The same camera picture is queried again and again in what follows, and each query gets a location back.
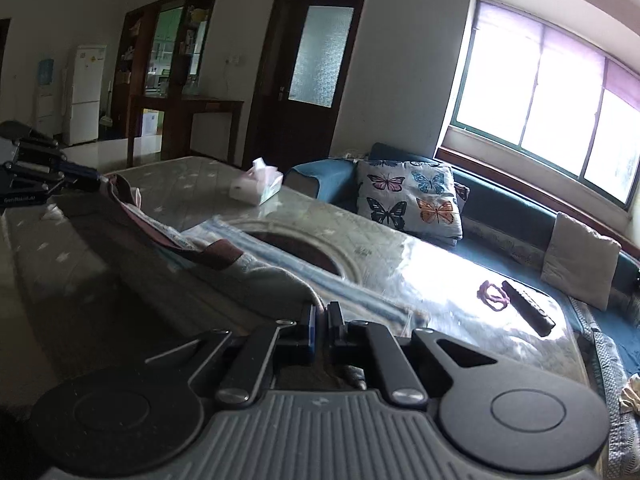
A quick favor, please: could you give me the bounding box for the butterfly print pillow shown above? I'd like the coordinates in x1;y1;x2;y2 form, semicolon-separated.
356;160;463;246

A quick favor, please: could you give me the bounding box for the water dispenser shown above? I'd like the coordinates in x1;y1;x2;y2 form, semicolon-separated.
34;58;55;138

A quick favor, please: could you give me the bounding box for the black remote control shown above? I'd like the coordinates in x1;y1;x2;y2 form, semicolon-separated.
501;281;555;337

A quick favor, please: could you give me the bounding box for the beige plain cushion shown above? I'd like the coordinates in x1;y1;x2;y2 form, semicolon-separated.
541;212;622;311

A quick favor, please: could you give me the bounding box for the quilted grey table cover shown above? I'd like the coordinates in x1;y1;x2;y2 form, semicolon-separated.
6;157;588;382

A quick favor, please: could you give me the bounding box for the blue sofa bench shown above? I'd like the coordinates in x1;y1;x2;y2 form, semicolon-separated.
284;142;640;470

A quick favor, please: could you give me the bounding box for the white refrigerator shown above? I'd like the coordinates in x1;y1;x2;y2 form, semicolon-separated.
63;44;106;146

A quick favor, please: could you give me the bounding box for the window with green frame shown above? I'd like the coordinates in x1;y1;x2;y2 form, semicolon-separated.
454;0;639;209

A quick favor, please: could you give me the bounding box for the pink tissue box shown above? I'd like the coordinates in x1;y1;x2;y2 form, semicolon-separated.
229;157;283;206

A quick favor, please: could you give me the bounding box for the dark wooden cabinet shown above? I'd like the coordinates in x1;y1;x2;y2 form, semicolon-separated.
111;0;243;167

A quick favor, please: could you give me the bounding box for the pink hair tie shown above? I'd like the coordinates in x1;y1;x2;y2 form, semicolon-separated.
476;279;511;313

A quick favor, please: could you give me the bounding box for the black round induction cooktop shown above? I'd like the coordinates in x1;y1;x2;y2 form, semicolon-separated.
247;231;344;278

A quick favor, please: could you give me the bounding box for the dark wooden door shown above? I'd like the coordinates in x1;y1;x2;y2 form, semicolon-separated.
242;0;364;172

